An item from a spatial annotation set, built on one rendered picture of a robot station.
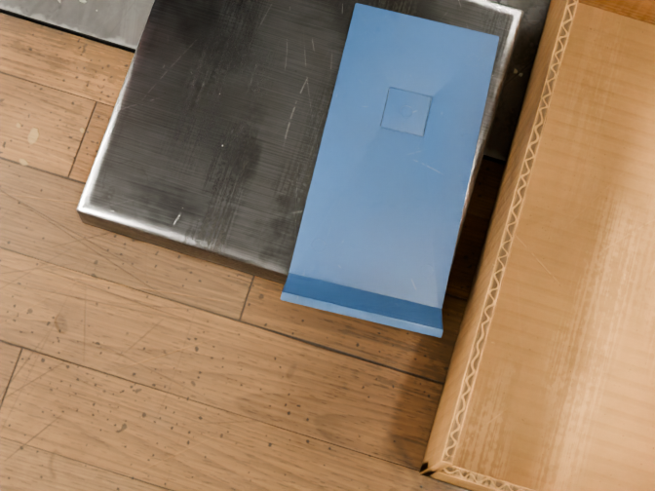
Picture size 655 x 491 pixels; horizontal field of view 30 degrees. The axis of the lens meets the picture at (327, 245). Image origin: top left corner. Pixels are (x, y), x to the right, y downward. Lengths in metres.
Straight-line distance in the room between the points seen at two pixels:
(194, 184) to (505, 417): 0.18
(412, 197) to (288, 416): 0.11
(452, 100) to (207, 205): 0.12
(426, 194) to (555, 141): 0.08
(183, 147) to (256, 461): 0.15
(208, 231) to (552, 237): 0.16
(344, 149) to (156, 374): 0.13
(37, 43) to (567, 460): 0.32
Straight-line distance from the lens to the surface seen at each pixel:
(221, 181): 0.56
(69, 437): 0.56
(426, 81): 0.58
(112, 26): 0.61
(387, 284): 0.55
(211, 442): 0.56
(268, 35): 0.59
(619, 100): 0.61
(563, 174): 0.59
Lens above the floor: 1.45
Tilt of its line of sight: 75 degrees down
